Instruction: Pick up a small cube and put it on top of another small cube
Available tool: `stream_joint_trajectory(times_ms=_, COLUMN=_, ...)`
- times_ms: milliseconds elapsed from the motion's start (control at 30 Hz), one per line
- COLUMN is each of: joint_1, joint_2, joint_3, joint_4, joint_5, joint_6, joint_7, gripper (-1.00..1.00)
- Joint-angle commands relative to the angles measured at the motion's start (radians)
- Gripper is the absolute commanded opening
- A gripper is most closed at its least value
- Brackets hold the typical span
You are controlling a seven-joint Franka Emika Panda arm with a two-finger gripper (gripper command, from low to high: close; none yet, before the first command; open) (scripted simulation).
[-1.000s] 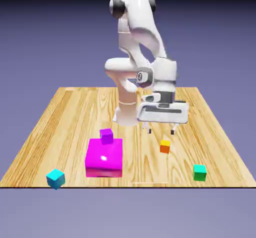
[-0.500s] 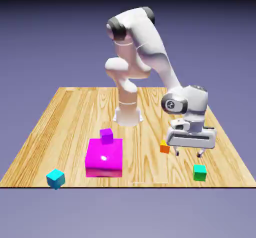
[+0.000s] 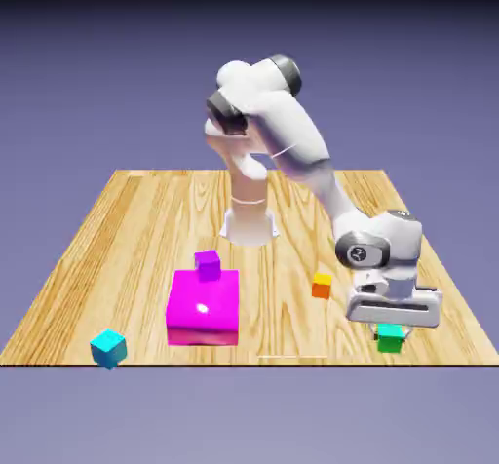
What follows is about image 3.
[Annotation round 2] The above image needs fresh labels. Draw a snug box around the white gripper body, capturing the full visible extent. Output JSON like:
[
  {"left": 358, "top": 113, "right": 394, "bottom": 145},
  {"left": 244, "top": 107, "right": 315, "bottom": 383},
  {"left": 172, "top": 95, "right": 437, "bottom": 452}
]
[{"left": 345, "top": 285, "right": 444, "bottom": 329}]

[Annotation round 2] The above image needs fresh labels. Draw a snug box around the small orange cube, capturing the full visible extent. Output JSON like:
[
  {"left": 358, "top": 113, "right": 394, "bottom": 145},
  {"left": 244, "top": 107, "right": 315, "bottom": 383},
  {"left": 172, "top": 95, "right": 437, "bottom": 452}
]
[{"left": 311, "top": 272, "right": 333, "bottom": 300}]

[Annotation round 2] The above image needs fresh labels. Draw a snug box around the large magenta box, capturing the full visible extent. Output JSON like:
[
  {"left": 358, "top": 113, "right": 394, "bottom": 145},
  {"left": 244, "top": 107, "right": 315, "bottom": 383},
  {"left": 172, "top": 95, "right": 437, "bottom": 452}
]
[{"left": 165, "top": 268, "right": 240, "bottom": 347}]

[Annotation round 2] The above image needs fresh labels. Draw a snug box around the small green cube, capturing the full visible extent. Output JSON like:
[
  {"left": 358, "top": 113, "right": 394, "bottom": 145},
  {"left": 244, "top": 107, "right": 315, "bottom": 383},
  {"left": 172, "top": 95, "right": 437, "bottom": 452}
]
[{"left": 375, "top": 323, "right": 406, "bottom": 355}]

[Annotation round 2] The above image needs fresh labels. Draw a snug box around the small cyan cube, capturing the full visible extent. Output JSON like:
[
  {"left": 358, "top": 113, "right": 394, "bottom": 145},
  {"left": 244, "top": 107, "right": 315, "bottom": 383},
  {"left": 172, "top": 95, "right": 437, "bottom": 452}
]
[{"left": 89, "top": 329, "right": 129, "bottom": 370}]

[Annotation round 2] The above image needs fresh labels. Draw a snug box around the small purple cube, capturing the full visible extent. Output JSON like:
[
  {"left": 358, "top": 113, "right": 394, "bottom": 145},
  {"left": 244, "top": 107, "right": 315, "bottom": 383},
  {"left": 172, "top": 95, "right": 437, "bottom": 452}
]
[{"left": 193, "top": 249, "right": 222, "bottom": 283}]

